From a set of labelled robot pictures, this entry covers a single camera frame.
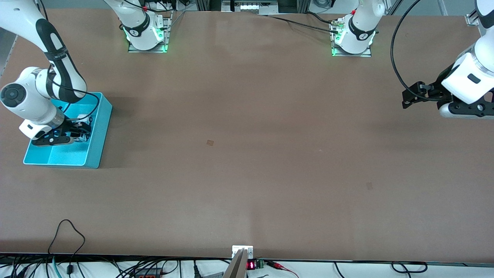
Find white jeep toy black roof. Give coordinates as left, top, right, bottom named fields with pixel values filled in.
left=75, top=114, right=92, bottom=142

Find cyan plastic storage bin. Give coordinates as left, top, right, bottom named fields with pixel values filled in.
left=23, top=92, right=113, bottom=170

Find white power strip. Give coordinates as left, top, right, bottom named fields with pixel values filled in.
left=222, top=0, right=279, bottom=14

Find red clip leads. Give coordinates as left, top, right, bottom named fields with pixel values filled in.
left=266, top=260, right=300, bottom=278

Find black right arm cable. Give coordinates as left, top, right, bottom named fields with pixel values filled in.
left=36, top=0, right=100, bottom=122

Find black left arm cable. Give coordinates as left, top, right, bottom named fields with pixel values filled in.
left=390, top=0, right=423, bottom=102

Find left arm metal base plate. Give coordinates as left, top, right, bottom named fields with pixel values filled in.
left=331, top=19, right=372, bottom=58

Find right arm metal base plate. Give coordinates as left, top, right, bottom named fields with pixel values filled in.
left=127, top=11, right=173, bottom=53

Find thin black looped cable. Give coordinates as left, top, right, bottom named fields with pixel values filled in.
left=48, top=219, right=86, bottom=278

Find black cable to arm base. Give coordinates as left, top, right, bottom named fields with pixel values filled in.
left=266, top=12, right=341, bottom=34

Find coiled black cable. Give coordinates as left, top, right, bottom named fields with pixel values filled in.
left=391, top=261, right=428, bottom=274

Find grey front camera mount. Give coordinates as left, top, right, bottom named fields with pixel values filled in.
left=222, top=245, right=254, bottom=278

